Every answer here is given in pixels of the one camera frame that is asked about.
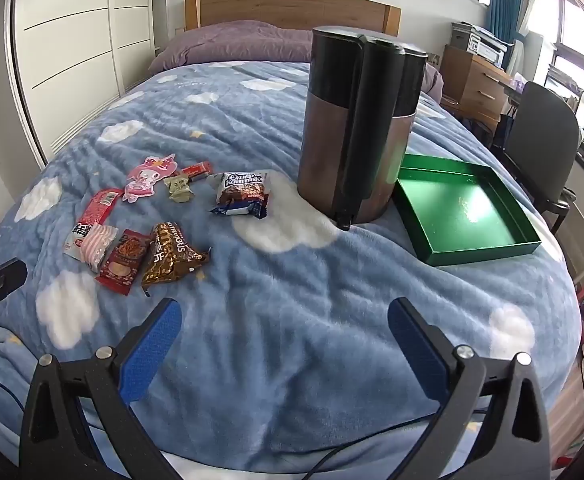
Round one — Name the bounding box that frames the long red snack packet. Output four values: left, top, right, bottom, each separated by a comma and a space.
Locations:
78, 188, 124, 228

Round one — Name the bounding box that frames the pink character snack packet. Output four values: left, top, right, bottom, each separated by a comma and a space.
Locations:
123, 152, 177, 204

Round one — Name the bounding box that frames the grey printer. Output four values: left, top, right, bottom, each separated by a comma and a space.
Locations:
452, 22, 515, 66

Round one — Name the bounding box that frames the blue window curtain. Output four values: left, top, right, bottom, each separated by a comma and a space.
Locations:
486, 0, 527, 43

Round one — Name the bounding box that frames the dark red shredded meat packet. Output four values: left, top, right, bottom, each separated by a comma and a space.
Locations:
95, 229, 153, 295

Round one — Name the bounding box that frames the pink striped snack packet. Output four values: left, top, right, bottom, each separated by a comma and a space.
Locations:
81, 225, 119, 273

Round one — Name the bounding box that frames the small green candy packet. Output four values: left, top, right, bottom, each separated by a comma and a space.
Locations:
165, 174, 193, 204

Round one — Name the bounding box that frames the purple pillow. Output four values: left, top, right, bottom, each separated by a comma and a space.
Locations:
148, 20, 445, 101

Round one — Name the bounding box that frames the grey office chair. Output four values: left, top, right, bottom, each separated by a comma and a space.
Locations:
492, 81, 583, 233

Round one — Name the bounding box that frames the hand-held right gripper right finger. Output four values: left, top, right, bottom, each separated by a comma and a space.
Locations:
388, 296, 552, 480

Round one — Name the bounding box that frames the wooden dresser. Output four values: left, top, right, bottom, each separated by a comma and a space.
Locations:
439, 45, 515, 126

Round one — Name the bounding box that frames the green tray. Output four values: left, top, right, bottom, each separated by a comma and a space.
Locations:
393, 152, 543, 267

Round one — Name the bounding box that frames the white and red snack packet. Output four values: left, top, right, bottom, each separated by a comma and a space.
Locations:
63, 222, 95, 261

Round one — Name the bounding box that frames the black and brown thermos jug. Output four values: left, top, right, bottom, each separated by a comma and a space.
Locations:
297, 25, 429, 232

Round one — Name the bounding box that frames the silver purple snack bag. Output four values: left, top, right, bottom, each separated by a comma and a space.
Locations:
210, 197, 269, 220
207, 170, 269, 207

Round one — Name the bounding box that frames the brown and gold snack packet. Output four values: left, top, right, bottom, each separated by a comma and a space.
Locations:
141, 222, 210, 297

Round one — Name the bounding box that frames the small red candy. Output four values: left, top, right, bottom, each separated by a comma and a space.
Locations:
179, 161, 213, 179

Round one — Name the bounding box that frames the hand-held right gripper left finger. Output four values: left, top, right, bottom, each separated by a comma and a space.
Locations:
18, 297, 183, 480

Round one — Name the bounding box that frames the wooden headboard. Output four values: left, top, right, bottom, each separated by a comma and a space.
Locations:
184, 0, 403, 38

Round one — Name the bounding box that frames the white wardrobe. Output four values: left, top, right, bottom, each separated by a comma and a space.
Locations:
4, 0, 157, 168

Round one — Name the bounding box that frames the black cable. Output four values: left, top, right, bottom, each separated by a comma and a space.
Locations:
292, 410, 492, 480

